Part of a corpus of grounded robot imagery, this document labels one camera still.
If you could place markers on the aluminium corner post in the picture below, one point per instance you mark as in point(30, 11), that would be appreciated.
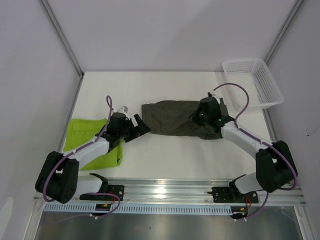
point(52, 19)
point(284, 30)

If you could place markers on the dark olive shorts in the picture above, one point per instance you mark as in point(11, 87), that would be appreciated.
point(172, 118)

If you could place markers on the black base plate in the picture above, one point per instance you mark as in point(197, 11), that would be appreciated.
point(222, 194)
point(117, 190)

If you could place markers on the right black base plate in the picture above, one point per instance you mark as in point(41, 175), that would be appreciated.
point(222, 194)

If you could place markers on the right aluminium corner post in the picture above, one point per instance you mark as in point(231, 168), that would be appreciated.
point(284, 30)

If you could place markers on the white slotted cable duct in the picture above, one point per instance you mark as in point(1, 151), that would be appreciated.
point(130, 208)

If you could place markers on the left aluminium corner post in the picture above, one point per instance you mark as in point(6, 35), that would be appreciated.
point(52, 19)

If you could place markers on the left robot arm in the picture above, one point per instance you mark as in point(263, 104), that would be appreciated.
point(58, 177)

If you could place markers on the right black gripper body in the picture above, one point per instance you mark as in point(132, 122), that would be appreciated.
point(198, 116)

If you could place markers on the lime green shorts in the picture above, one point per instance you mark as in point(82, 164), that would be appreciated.
point(80, 142)

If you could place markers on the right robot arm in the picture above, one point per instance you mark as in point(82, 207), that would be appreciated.
point(274, 165)

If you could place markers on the white plastic basket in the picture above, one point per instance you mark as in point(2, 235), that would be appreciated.
point(255, 77)

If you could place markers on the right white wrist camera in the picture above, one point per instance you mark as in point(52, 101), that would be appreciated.
point(213, 95)

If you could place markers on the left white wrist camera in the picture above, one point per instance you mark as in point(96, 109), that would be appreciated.
point(123, 110)

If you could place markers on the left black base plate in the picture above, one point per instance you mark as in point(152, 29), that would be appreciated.
point(117, 190)

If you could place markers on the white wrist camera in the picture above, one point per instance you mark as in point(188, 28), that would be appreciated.
point(213, 95)
point(123, 110)

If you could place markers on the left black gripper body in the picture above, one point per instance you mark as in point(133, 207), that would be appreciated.
point(129, 133)

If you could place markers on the aluminium mounting rail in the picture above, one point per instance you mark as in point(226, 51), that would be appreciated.
point(185, 192)

